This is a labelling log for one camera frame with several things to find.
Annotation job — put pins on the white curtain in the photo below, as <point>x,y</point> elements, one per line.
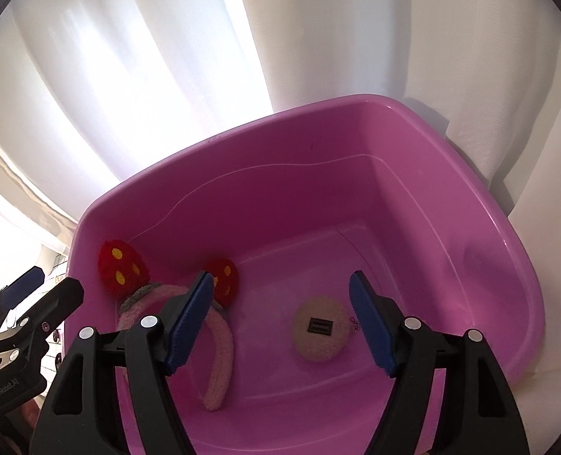
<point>92,91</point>

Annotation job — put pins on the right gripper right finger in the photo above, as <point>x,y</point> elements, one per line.
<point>479,414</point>

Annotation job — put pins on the beige fluffy round pouch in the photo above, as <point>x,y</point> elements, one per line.
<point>321,328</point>

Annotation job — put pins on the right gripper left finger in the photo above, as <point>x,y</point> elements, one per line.
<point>82,414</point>

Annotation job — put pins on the person's left hand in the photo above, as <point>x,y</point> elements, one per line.
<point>23,421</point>

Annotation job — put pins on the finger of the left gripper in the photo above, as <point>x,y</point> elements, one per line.
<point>16,292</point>
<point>38,323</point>

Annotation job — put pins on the purple plastic basket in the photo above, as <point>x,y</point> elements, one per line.
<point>299,201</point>

